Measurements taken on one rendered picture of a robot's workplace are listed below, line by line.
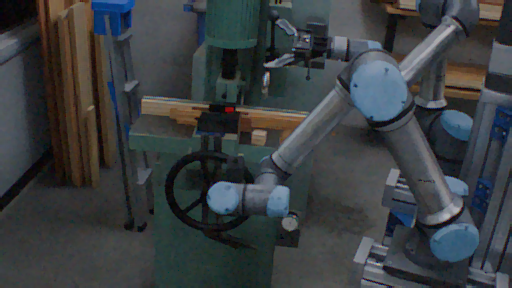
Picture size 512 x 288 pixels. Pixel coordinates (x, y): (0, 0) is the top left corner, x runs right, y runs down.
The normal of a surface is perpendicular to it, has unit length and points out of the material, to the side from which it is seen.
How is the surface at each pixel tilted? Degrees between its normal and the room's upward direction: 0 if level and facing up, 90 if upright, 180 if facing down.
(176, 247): 90
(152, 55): 90
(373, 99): 84
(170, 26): 90
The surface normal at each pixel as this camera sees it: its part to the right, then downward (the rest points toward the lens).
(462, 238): -0.05, 0.51
